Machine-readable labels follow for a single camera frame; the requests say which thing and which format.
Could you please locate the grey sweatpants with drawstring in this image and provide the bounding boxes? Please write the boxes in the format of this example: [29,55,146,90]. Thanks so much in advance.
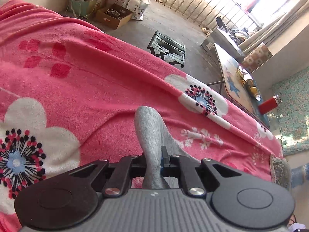
[134,106,197,189]

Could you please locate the folding table with print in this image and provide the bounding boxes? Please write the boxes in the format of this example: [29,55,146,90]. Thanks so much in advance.
[213,43,270,129]

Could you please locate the dark slatted folding stool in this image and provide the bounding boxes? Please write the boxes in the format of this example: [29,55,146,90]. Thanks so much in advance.
[147,30,186,68]

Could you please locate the pink floral fleece blanket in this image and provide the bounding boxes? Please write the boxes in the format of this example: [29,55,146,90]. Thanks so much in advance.
[1,0,283,231]

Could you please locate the white cartoon paper bag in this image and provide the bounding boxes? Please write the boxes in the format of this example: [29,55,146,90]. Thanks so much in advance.
[128,0,150,20]

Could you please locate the metal balcony railing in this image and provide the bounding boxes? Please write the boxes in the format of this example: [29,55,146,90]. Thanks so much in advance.
[155,0,263,31]

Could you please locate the green paper bag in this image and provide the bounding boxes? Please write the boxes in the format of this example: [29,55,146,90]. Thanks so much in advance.
[69,0,98,18]

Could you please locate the brown box with cables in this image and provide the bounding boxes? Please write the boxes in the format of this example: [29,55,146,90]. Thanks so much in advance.
[94,4,133,30]

